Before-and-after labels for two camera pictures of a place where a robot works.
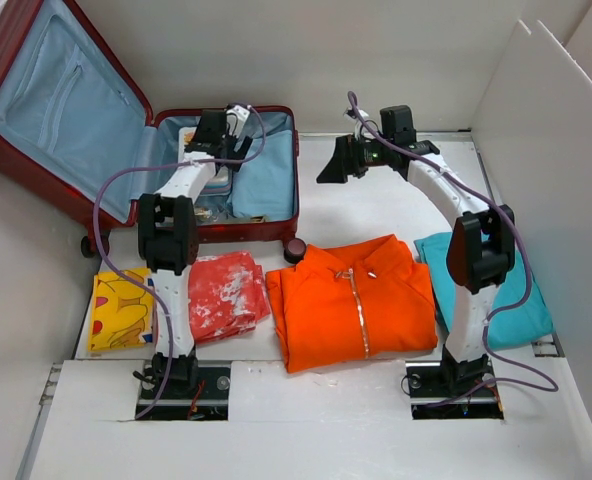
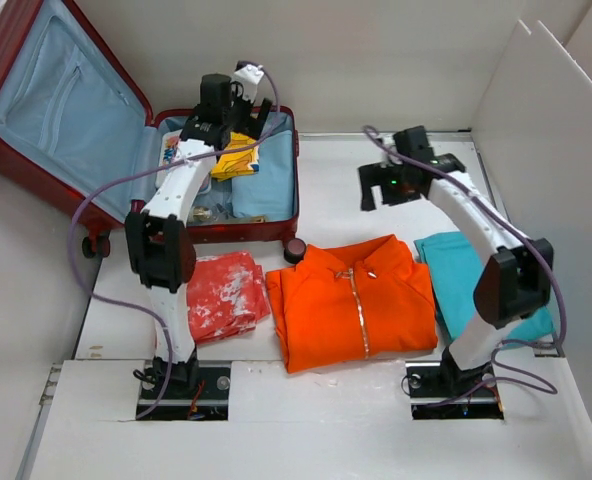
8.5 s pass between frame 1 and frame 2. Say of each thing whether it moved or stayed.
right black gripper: moved
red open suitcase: stayed
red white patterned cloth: stayed
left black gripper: moved
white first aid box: moved
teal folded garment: stayed
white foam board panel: stayed
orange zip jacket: stayed
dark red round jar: stayed
